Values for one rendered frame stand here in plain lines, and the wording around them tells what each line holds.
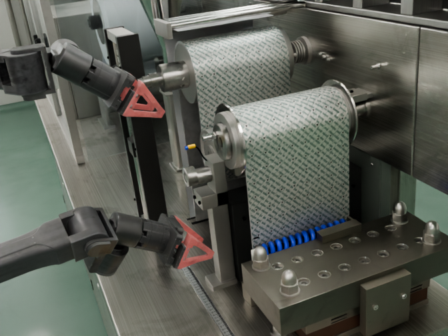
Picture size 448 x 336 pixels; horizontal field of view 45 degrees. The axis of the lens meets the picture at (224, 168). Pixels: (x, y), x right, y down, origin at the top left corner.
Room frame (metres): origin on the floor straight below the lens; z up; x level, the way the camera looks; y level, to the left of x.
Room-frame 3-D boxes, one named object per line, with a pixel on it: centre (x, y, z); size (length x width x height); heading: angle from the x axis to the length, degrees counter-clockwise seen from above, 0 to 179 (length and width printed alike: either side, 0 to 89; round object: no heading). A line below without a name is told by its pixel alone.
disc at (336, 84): (1.08, -0.25, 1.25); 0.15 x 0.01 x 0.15; 20
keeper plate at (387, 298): (0.80, -0.27, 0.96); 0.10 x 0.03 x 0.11; 110
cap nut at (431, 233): (0.90, -0.39, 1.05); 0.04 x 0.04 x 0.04
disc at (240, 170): (1.00, -0.02, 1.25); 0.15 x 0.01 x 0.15; 20
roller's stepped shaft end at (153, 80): (1.20, 0.15, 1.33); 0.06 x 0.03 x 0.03; 110
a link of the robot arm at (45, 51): (0.95, 0.28, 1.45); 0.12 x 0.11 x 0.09; 109
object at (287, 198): (0.98, -0.15, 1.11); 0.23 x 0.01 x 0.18; 110
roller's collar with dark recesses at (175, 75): (1.22, 0.09, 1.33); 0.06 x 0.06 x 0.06; 20
